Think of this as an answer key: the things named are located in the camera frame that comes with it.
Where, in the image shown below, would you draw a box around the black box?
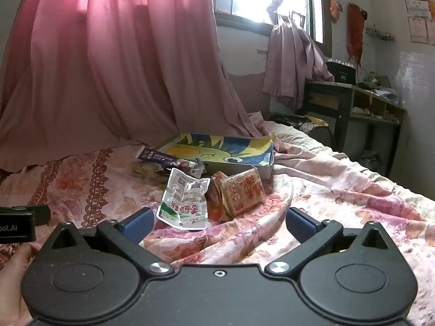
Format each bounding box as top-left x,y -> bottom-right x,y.
326,58 -> 357,87

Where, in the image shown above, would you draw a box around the long orange wall decoration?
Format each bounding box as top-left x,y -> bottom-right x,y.
347,3 -> 368,68

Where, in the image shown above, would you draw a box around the tied lilac curtain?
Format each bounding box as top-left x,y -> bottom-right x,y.
262,0 -> 335,109

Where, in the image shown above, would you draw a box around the small orange wall ornament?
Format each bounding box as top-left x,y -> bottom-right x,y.
329,0 -> 344,23

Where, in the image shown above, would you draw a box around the blue yellow printed cardboard box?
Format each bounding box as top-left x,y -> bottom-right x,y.
154,133 -> 276,180

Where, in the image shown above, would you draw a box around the wooden desk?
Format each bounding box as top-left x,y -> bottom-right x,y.
304,80 -> 406,177

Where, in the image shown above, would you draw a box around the large pink curtain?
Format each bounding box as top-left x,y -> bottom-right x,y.
0,0 -> 272,174

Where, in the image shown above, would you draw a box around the golden snack bag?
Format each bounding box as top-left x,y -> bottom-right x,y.
132,162 -> 167,179

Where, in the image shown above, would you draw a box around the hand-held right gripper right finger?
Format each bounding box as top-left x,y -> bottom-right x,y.
265,207 -> 391,275

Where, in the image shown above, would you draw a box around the floral bedsheet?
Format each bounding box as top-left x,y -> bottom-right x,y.
0,112 -> 435,326

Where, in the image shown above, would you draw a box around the white papers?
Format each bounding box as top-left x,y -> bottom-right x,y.
372,88 -> 398,102

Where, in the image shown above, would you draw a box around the white green snack packet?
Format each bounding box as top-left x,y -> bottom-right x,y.
157,167 -> 210,230

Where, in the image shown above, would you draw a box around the wall paper sheet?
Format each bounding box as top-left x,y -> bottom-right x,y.
403,0 -> 430,17
408,16 -> 430,44

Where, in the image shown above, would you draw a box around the black fan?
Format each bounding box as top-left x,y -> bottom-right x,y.
272,114 -> 335,150

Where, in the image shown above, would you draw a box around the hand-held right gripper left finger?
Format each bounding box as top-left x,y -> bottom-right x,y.
48,208 -> 174,275

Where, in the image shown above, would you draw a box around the dark red snack packet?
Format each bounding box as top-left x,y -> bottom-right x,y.
175,158 -> 194,174

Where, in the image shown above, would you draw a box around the purple snack packet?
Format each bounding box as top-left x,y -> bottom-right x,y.
138,146 -> 179,165

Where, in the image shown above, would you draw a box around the person's left hand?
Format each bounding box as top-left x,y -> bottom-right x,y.
0,244 -> 39,326

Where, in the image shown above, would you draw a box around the orange snack packet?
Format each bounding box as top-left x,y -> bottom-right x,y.
217,167 -> 266,218

